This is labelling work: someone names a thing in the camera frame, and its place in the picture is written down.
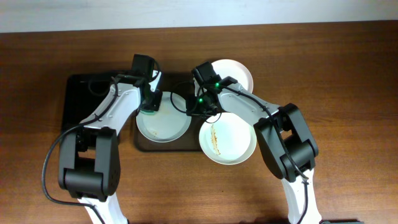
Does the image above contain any green scrub sponge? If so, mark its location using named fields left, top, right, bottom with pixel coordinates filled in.
left=139, top=109, right=156, bottom=116

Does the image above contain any light blue plate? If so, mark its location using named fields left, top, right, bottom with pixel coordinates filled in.
left=136, top=91, right=192, bottom=143

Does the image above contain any white plate bottom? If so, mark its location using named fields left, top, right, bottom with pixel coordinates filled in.
left=198, top=113, right=257, bottom=165

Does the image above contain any white plate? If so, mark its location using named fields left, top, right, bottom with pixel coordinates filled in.
left=211, top=59, right=254, bottom=93
left=198, top=113, right=257, bottom=165

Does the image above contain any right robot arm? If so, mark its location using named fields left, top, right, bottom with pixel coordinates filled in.
left=187, top=62, right=322, bottom=223

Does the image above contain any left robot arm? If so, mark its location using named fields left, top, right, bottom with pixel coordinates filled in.
left=58, top=54, right=162, bottom=223

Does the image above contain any brown serving tray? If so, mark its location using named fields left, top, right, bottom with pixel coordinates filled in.
left=130, top=72, right=206, bottom=153

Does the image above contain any black plastic tray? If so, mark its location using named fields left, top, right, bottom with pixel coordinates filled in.
left=61, top=71, right=122, bottom=131

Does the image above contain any white plate top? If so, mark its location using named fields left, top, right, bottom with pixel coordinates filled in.
left=211, top=59, right=254, bottom=93

